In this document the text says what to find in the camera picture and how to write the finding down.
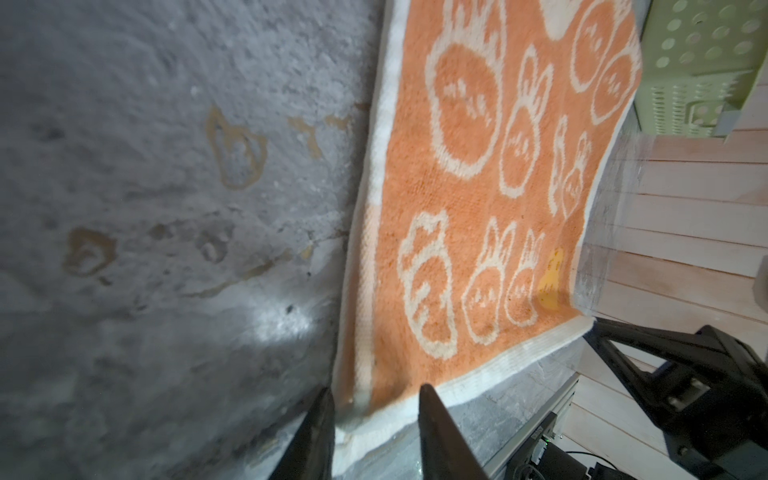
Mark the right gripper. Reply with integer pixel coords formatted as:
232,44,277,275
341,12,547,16
584,318,767,479

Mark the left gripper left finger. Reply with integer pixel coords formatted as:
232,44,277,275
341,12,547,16
269,387,335,480

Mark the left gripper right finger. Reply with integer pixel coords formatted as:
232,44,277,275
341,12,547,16
418,384,488,480

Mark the yellow-green plastic basket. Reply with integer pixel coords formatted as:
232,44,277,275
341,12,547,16
635,0,767,138

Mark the orange patterned towel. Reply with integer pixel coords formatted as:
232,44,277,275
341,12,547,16
332,1,642,475

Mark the aluminium rail frame front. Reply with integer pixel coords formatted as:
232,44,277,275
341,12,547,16
483,373,580,479

